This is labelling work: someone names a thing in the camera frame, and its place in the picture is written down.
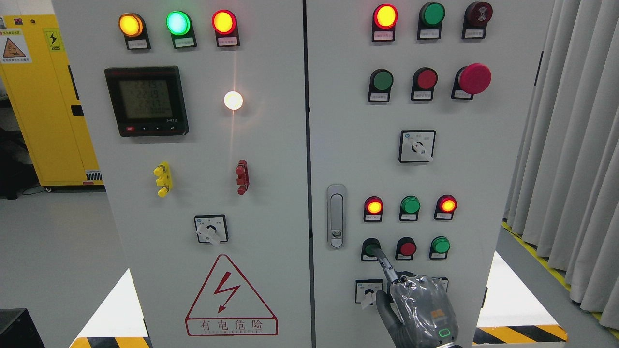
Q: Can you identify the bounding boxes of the lower left rotary selector switch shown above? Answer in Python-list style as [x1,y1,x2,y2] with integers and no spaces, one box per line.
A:
[354,279,384,310]

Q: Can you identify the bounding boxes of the upper red push button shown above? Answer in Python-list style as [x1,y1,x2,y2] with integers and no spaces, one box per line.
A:
[410,67,438,101]

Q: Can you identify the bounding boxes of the white lit indicator light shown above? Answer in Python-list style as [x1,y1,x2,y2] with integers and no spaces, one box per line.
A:
[223,91,244,111]

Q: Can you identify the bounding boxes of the grey cabinet door handle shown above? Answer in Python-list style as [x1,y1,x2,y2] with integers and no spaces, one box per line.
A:
[326,184,347,249]

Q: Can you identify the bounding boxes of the lower green indicator light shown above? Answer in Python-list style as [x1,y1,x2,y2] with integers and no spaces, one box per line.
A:
[398,195,421,222]

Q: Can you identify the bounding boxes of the red indicator light top right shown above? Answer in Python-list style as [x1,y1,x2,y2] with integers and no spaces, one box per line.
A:
[371,3,398,43]

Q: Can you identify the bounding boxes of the black knob selector switch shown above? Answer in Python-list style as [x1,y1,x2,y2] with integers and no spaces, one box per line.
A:
[432,277,449,291]

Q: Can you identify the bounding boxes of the yellow terminal block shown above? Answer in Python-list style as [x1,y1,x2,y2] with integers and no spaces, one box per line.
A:
[153,161,173,198]

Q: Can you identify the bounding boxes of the yellow indicator light top left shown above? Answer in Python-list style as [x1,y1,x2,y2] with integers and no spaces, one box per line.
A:
[118,13,150,51]

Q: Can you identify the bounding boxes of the black digital power meter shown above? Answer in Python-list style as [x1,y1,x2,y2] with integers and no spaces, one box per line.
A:
[104,66,189,137]

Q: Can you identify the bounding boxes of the red terminal block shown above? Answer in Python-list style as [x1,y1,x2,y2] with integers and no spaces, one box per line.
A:
[235,160,250,195]

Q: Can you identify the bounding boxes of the upper right rotary selector switch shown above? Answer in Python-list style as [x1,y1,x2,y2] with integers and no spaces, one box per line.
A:
[398,130,436,164]

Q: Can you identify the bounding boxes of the grey curtain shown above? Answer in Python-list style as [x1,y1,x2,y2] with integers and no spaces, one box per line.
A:
[505,0,619,329]

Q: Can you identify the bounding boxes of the grey electrical control cabinet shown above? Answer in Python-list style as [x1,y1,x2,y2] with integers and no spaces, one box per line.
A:
[53,0,554,348]

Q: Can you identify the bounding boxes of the red electric hazard warning sticker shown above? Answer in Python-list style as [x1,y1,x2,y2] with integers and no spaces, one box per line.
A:
[185,255,279,336]

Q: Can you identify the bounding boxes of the red indicator light top left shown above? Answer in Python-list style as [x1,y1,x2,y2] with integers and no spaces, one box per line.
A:
[211,9,240,47]

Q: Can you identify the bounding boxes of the upper green push button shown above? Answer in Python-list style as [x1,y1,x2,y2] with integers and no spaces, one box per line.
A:
[368,68,394,103]

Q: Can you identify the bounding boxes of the green indicator light top right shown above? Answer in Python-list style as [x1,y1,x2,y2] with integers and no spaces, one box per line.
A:
[417,2,446,40]

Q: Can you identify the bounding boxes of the red emergency stop mushroom button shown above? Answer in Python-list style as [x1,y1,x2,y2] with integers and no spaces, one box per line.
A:
[451,62,492,101]

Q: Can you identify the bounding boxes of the red push button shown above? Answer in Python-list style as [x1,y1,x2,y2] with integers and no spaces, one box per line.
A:
[410,67,438,101]
[395,236,416,261]

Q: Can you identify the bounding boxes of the green indicator light top left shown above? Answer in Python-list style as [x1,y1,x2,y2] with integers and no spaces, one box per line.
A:
[166,11,197,49]

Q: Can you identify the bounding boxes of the green start push button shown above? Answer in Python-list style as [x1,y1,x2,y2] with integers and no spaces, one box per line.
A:
[360,238,381,262]

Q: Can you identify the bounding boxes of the lower right green push button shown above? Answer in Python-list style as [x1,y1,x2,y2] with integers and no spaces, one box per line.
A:
[428,236,451,260]

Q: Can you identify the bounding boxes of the red indicator light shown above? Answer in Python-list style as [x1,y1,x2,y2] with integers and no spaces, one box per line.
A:
[371,3,398,43]
[433,194,457,221]
[211,9,240,47]
[363,196,384,222]

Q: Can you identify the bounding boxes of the green indicator light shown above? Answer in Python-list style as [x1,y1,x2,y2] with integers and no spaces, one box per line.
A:
[398,195,421,222]
[417,2,446,40]
[166,11,197,49]

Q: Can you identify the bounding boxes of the lower red push button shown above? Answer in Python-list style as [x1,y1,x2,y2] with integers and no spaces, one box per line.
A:
[395,236,416,261]

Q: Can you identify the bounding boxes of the dark red buzzer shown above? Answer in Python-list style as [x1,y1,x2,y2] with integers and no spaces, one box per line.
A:
[461,1,493,40]

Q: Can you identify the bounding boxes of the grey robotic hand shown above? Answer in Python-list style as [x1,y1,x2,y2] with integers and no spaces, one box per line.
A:
[373,248,459,348]

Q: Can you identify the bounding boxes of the left door rotary selector switch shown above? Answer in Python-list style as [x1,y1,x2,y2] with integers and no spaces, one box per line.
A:
[194,214,229,245]

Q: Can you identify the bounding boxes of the lower left red indicator light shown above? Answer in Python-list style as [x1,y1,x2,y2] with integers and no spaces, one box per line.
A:
[363,196,384,222]

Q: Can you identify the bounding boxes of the yellow safety storage cabinet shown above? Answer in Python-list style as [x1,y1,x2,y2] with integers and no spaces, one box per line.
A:
[1,14,103,191]

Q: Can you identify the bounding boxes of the lower right red indicator light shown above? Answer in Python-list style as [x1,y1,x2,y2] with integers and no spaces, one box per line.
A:
[433,194,457,221]

